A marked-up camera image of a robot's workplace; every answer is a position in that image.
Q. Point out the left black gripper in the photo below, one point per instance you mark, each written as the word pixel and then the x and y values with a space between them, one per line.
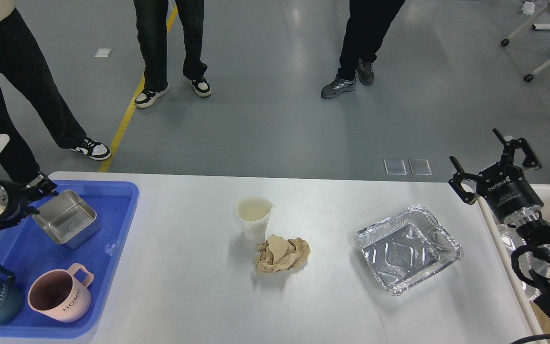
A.
pixel 14 199

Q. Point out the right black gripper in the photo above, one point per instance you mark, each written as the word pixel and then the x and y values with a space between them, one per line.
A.
pixel 509 191

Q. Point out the small steel rectangular tray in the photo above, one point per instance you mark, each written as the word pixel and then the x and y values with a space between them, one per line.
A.
pixel 67 219

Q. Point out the pink ribbed mug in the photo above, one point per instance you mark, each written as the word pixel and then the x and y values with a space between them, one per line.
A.
pixel 62 294

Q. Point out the aluminium foil tray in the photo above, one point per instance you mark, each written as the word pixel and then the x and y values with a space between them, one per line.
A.
pixel 407 248

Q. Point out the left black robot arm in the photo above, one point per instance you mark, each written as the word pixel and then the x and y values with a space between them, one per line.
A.
pixel 15 199

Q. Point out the right clear floor plate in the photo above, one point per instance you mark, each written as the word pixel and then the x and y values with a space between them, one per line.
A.
pixel 420 167

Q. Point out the clear floor plate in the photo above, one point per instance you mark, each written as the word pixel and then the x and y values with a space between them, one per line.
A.
pixel 420 167
pixel 395 166

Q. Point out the left clear floor plate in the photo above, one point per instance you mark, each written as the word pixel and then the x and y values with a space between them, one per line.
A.
pixel 395 166

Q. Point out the white paper on floor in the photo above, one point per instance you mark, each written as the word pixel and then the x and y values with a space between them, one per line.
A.
pixel 103 52

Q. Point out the person with grey sneakers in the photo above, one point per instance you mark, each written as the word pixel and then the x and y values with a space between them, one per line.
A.
pixel 368 23

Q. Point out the white paper cup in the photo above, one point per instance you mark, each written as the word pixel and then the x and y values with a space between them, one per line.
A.
pixel 253 213

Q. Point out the crumpled brown paper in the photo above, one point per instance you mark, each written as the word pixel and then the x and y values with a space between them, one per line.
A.
pixel 278 254

